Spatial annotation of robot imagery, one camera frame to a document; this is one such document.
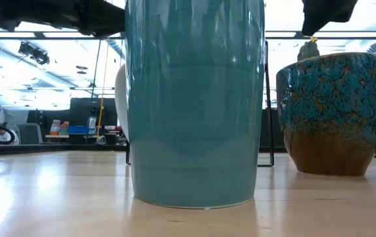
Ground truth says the blue brown speckled mug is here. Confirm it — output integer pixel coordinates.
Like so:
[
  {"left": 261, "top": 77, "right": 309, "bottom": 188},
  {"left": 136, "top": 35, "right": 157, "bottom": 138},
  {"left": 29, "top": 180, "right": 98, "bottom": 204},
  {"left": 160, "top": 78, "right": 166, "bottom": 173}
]
[{"left": 275, "top": 52, "right": 376, "bottom": 177}]

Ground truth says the teal mug with white interior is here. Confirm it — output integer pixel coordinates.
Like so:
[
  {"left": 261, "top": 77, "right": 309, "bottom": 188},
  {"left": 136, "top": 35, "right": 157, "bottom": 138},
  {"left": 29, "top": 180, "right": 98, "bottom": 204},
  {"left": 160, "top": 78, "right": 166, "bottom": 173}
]
[{"left": 115, "top": 0, "right": 266, "bottom": 210}]

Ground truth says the green cactus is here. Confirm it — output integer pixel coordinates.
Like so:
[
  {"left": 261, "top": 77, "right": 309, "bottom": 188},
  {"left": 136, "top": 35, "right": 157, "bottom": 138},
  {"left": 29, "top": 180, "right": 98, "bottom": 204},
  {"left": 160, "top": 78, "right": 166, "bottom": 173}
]
[{"left": 298, "top": 38, "right": 321, "bottom": 63}]

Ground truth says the black background board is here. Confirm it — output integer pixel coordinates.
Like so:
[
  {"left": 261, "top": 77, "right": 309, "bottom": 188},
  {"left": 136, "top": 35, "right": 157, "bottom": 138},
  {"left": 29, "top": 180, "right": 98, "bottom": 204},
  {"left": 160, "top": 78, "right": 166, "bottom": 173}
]
[
  {"left": 70, "top": 97, "right": 119, "bottom": 145},
  {"left": 259, "top": 108, "right": 287, "bottom": 154}
]

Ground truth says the blue storage bin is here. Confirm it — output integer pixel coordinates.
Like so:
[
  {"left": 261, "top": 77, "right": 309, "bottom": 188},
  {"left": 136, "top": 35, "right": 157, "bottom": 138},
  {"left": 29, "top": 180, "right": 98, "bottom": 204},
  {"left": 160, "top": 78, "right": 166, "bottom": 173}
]
[{"left": 68, "top": 124, "right": 90, "bottom": 135}]

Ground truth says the black horizontal overhead bar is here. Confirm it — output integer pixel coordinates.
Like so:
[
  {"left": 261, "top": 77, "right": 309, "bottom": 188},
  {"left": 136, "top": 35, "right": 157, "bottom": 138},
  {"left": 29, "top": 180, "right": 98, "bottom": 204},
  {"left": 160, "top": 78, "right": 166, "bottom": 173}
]
[{"left": 0, "top": 30, "right": 376, "bottom": 40}]

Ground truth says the wooden background table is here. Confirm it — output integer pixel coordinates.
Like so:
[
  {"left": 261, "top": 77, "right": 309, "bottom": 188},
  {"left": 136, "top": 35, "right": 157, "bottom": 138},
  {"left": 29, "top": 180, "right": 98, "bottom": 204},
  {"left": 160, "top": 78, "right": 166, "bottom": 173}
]
[{"left": 45, "top": 133, "right": 119, "bottom": 139}]

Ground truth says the black ceiling light rig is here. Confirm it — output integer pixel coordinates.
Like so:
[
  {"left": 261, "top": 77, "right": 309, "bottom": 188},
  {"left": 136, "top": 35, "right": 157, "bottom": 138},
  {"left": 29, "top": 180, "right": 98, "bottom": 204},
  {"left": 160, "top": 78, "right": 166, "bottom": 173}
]
[{"left": 18, "top": 41, "right": 51, "bottom": 66}]

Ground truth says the grey office chair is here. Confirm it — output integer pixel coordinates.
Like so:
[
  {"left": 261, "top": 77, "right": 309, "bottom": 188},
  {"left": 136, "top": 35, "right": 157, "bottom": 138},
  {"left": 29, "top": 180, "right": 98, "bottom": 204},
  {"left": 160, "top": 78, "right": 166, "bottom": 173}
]
[{"left": 18, "top": 123, "right": 43, "bottom": 145}]

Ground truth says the person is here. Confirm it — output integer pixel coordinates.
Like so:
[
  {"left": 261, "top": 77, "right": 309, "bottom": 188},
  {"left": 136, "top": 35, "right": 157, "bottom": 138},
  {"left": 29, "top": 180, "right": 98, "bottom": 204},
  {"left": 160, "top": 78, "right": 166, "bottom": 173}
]
[{"left": 0, "top": 121, "right": 20, "bottom": 145}]

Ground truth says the yellow hanging cord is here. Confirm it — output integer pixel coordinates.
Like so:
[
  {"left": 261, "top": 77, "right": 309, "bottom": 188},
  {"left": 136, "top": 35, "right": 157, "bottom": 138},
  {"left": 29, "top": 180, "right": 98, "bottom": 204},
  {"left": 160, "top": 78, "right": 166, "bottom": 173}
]
[{"left": 95, "top": 41, "right": 110, "bottom": 141}]

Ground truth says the black hanging cable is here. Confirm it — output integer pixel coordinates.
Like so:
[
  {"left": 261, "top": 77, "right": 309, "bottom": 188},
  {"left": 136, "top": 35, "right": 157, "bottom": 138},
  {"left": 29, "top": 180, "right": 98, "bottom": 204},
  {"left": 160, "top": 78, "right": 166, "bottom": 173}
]
[{"left": 85, "top": 38, "right": 102, "bottom": 145}]

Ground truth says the black aluminium table frame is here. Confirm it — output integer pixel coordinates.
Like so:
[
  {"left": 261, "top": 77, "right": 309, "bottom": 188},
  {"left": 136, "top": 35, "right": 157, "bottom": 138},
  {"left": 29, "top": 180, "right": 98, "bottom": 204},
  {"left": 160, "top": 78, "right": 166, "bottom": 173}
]
[{"left": 0, "top": 144, "right": 128, "bottom": 157}]

